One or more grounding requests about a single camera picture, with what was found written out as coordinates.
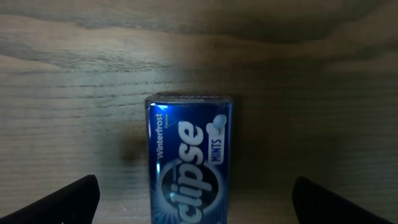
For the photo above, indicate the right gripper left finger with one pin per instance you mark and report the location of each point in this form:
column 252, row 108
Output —
column 62, row 205

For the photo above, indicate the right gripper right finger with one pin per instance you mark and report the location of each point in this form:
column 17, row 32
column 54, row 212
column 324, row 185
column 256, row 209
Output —
column 323, row 205

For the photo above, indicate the blue candy pack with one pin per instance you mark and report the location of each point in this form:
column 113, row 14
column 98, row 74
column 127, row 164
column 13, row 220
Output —
column 189, row 155

